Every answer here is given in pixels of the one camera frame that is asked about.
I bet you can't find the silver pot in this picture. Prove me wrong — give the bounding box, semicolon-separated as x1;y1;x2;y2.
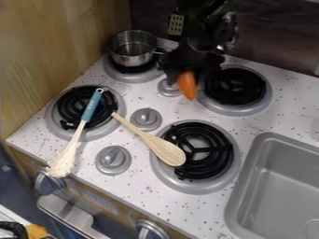
105;29;169;68

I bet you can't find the toy stove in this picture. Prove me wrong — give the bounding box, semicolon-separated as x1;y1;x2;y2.
43;51;274;196

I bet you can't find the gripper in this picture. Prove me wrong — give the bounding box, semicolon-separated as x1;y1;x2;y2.
158;42;228;91

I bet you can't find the orange toy carrot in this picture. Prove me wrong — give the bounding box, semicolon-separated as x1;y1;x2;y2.
176;70;200;101

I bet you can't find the wooden spoon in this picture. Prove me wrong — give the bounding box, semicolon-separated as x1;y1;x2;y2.
109;111;188;168

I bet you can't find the toy sink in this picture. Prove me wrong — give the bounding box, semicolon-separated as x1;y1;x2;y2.
223;132;319;239

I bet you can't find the white brush with blue handle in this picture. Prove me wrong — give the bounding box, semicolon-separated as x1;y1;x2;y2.
46;87;109;179

